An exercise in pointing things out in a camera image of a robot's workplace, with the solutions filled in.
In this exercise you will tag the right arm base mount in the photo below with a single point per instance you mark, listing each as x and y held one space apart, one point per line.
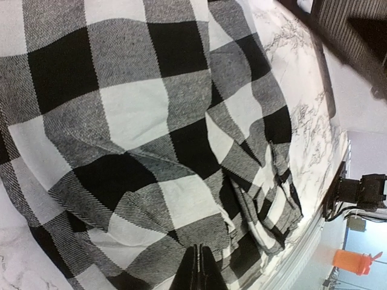
364 197

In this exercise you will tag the black white plaid shirt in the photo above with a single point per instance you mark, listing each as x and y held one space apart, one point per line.
133 130

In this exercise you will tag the orange container in background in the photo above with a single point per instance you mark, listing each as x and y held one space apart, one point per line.
356 263

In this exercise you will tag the aluminium front frame rail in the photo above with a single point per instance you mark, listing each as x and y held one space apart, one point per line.
307 265

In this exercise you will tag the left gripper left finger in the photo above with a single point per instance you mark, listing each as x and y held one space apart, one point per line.
186 277

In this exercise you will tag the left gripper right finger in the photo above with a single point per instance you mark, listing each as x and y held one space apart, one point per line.
210 277

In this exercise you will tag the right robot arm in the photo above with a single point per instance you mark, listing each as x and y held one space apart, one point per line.
354 31

